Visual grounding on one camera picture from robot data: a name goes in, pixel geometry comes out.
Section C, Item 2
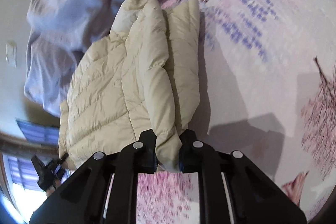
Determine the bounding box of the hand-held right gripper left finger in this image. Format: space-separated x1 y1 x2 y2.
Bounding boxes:
29 129 158 224

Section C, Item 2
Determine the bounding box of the bed with floral sheet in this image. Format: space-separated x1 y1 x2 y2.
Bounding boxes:
136 0 336 224

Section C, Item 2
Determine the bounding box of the white wall socket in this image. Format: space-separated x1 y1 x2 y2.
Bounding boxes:
6 40 17 68

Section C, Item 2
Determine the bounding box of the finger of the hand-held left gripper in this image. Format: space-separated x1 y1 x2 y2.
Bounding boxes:
52 153 69 169

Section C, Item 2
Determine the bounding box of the cream puffer jacket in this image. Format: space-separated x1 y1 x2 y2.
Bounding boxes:
58 0 202 173

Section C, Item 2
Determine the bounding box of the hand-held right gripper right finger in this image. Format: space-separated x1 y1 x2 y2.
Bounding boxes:
178 129 307 224

